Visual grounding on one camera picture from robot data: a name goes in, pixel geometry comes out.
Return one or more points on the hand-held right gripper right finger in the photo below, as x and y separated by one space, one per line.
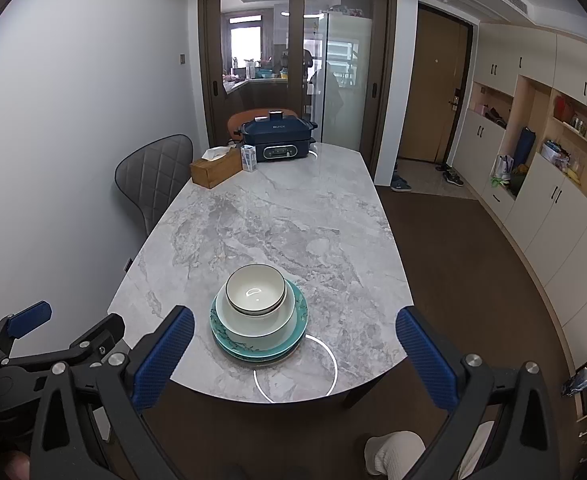
426 355

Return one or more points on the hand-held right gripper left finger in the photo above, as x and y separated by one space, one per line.
166 355

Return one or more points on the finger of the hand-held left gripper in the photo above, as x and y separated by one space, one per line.
30 317
98 335

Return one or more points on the teal rimmed floral plate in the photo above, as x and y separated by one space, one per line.
238 349
298 316

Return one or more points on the plain white bowl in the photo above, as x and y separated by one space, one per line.
258 331

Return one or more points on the white bowl with dark rim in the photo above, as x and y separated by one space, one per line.
256 314

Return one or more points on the cream bowl with plant pattern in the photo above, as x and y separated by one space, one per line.
253 285

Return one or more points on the person's left hand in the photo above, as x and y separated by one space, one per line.
17 465

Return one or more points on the person's white sock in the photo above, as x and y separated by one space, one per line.
393 452

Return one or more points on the grey quilted chair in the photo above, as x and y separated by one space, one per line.
148 170

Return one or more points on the pair of black sneakers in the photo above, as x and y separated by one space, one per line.
452 176

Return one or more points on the wooden tissue box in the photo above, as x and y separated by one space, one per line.
213 172

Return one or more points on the cream built-in cabinet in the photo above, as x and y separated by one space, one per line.
548 210

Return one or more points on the white shopping bag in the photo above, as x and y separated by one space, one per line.
502 167

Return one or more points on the white tissue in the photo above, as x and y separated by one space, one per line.
217 153

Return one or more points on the white and blue milk carton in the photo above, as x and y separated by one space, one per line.
249 158

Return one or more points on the blue bag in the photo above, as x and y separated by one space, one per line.
525 145

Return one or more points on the orange chair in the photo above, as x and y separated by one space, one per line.
238 120

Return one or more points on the dark blue electric cooker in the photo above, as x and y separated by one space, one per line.
273 132

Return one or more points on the door lock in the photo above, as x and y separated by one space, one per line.
454 97

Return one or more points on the brown entrance door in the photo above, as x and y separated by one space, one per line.
428 85

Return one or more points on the red bag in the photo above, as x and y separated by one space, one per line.
563 109

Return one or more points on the white refrigerator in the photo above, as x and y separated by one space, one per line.
348 60

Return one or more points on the brown sliding glass door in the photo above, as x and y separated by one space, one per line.
213 35

